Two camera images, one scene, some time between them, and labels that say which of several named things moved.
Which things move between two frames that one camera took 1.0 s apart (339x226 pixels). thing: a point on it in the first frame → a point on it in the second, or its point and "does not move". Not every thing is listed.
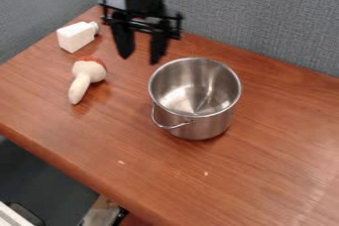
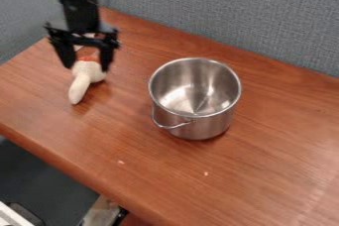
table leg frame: (104, 213) does not move
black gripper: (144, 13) → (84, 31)
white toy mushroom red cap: (90, 69) does not move
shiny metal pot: (193, 91) does not move
